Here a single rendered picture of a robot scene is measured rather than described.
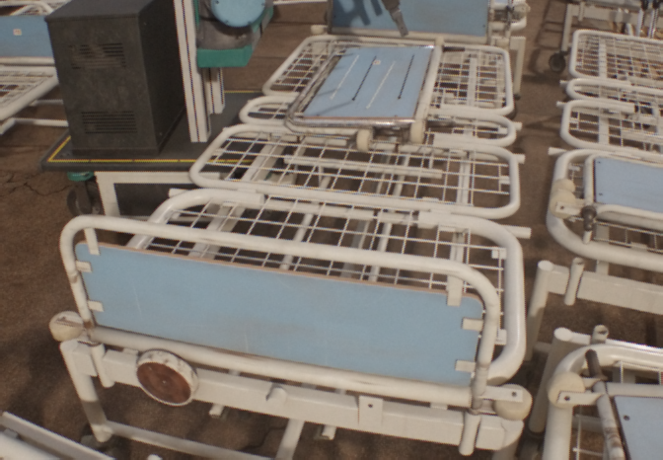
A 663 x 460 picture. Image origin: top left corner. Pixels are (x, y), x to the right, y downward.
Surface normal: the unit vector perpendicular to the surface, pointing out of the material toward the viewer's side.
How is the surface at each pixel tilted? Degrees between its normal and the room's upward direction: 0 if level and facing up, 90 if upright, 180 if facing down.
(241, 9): 95
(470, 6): 90
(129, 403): 0
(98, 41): 90
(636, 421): 5
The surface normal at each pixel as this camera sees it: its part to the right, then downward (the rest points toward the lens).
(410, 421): -0.22, 0.51
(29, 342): -0.01, -0.85
